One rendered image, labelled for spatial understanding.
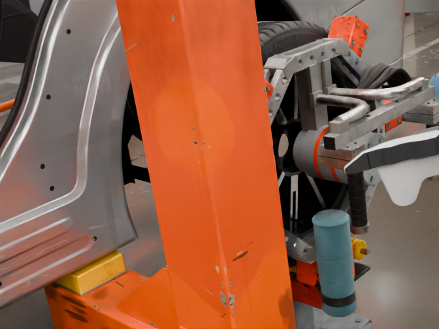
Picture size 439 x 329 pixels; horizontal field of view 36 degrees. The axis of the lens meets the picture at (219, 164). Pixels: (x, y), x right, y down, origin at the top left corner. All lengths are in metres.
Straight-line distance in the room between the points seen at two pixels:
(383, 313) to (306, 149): 1.09
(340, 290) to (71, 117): 0.76
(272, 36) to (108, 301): 0.74
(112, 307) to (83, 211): 0.22
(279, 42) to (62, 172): 0.61
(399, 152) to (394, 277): 2.29
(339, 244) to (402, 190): 1.04
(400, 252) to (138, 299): 1.81
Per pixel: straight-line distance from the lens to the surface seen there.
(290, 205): 1.85
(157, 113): 1.12
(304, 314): 2.10
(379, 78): 1.75
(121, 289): 1.62
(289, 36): 1.75
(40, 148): 1.52
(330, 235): 1.65
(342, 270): 1.70
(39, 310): 3.10
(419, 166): 0.62
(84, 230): 1.59
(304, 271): 1.86
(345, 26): 1.84
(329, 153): 1.50
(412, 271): 2.92
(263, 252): 1.21
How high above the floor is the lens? 1.43
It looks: 19 degrees down
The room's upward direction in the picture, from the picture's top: 9 degrees counter-clockwise
